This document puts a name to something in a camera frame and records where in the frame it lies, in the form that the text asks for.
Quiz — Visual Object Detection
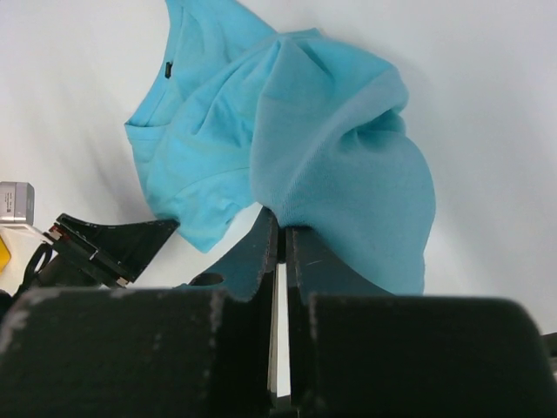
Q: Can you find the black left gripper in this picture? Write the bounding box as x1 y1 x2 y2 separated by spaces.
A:
17 213 178 296

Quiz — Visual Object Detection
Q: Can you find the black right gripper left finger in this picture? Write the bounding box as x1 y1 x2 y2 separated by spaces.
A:
189 208 279 401

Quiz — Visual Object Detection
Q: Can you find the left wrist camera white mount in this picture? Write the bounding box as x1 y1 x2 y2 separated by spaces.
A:
1 181 42 295

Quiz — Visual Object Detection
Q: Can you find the light blue t shirt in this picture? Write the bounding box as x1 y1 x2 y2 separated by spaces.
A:
124 1 435 294

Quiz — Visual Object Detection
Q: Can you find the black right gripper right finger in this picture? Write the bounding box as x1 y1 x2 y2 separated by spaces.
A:
285 227 389 409

